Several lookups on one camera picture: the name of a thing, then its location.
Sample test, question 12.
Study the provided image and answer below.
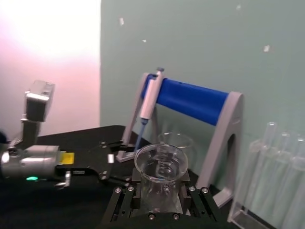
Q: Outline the clear glass test tube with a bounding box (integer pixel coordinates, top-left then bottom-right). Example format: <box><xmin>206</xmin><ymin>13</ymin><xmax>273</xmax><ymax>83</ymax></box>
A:
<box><xmin>287</xmin><ymin>137</ymin><xmax>305</xmax><ymax>220</ymax></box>
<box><xmin>266</xmin><ymin>133</ymin><xmax>292</xmax><ymax>215</ymax></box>
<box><xmin>247</xmin><ymin>121</ymin><xmax>279</xmax><ymax>213</ymax></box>

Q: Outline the grey pipette with blue tip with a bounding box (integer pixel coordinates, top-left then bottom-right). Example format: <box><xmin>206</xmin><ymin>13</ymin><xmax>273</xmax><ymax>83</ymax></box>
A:
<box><xmin>134</xmin><ymin>67</ymin><xmax>166</xmax><ymax>153</ymax></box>

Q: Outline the clear acrylic test tube rack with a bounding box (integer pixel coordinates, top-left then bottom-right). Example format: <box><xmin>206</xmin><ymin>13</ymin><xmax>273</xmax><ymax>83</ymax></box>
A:
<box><xmin>228</xmin><ymin>135</ymin><xmax>305</xmax><ymax>229</ymax></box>

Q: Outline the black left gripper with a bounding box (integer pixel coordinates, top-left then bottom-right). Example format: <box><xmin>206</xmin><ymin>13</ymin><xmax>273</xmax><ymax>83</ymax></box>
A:
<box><xmin>55</xmin><ymin>140</ymin><xmax>135</xmax><ymax>190</ymax></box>

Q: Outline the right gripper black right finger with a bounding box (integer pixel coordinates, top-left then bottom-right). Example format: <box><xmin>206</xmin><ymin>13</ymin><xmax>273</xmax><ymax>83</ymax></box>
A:
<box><xmin>176</xmin><ymin>170</ymin><xmax>223</xmax><ymax>226</ymax></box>

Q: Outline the grey stand with blue bar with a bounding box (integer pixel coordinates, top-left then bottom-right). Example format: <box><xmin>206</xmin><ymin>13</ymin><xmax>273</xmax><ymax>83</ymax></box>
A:
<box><xmin>116</xmin><ymin>72</ymin><xmax>244</xmax><ymax>208</ymax></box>

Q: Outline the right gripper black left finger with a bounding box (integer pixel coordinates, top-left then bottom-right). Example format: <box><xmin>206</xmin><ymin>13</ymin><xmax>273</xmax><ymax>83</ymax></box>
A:
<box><xmin>104</xmin><ymin>169</ymin><xmax>144</xmax><ymax>229</ymax></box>

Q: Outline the clear glass beaker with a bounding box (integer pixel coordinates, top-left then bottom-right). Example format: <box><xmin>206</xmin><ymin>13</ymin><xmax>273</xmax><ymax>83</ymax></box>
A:
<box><xmin>157</xmin><ymin>132</ymin><xmax>194</xmax><ymax>158</ymax></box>
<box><xmin>134</xmin><ymin>143</ymin><xmax>189</xmax><ymax>213</ymax></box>

